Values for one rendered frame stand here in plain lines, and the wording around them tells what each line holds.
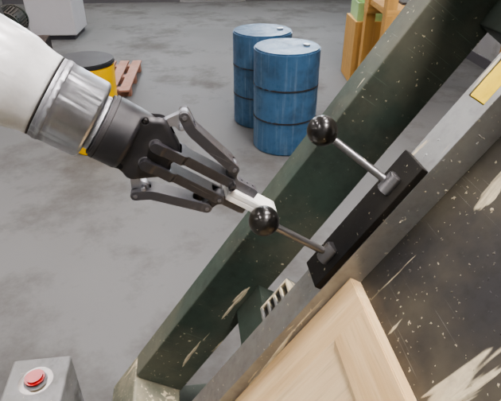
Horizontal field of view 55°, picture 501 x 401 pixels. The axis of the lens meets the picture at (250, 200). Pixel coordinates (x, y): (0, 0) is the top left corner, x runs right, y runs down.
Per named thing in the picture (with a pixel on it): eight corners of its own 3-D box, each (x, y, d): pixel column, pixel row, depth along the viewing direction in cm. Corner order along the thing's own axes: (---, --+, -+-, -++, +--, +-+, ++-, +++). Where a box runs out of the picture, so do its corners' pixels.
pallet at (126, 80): (130, 100, 498) (128, 91, 493) (57, 101, 496) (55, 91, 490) (145, 68, 593) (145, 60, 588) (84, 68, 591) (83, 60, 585)
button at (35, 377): (29, 375, 100) (26, 368, 99) (48, 373, 101) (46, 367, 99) (23, 391, 97) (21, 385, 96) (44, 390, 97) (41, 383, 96)
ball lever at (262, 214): (322, 257, 65) (240, 216, 60) (339, 237, 63) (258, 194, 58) (329, 276, 62) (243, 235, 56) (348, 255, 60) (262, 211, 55)
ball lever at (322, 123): (387, 197, 60) (303, 131, 61) (408, 174, 58) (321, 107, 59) (387, 205, 56) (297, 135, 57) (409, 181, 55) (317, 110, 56)
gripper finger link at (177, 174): (143, 157, 53) (137, 167, 54) (227, 201, 58) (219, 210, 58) (145, 142, 56) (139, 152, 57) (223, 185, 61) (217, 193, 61)
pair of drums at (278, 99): (297, 107, 481) (302, 21, 437) (320, 155, 390) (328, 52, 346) (232, 109, 476) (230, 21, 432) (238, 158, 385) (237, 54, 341)
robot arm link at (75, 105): (40, 114, 56) (88, 138, 58) (17, 149, 48) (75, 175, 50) (71, 47, 52) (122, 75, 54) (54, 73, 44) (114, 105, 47)
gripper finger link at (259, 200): (226, 182, 60) (229, 177, 60) (270, 205, 63) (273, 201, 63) (227, 195, 58) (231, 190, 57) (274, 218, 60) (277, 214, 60)
